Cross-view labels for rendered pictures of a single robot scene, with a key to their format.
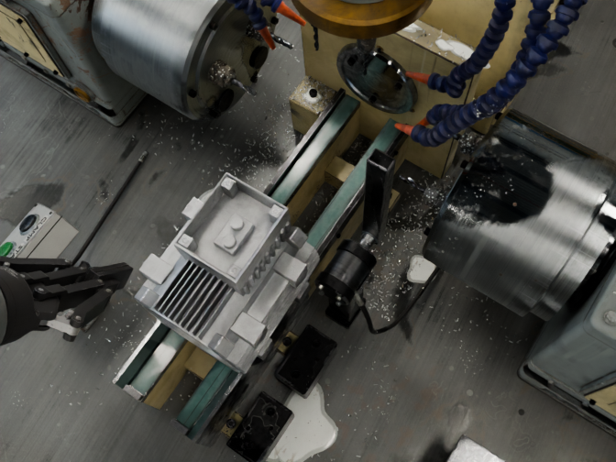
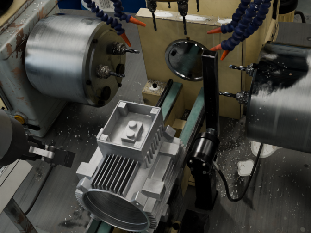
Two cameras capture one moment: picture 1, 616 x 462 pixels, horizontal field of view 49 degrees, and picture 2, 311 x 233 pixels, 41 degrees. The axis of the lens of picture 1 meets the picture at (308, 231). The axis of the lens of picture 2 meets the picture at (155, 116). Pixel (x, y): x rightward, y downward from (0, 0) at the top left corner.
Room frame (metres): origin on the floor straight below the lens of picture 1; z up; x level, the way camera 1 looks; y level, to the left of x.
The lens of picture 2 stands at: (-0.26, 0.16, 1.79)
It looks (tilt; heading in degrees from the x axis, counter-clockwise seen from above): 47 degrees down; 348
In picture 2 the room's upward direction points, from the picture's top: 11 degrees counter-clockwise
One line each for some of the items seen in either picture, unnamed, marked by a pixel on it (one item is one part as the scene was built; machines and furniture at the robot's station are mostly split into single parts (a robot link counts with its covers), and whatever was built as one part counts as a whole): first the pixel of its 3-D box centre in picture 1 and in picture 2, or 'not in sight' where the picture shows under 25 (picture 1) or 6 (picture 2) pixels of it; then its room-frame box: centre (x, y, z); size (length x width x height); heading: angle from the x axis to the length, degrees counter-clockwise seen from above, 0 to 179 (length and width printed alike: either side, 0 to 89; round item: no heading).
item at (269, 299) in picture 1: (228, 280); (132, 174); (0.30, 0.12, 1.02); 0.20 x 0.19 x 0.19; 140
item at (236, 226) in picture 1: (235, 235); (132, 134); (0.33, 0.10, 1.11); 0.12 x 0.11 x 0.07; 140
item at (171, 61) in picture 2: (375, 81); (189, 61); (0.60, -0.14, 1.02); 0.15 x 0.02 x 0.15; 48
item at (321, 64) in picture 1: (393, 68); (196, 58); (0.65, -0.18, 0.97); 0.30 x 0.11 x 0.34; 48
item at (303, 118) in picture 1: (314, 109); (157, 98); (0.66, -0.04, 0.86); 0.07 x 0.06 x 0.12; 48
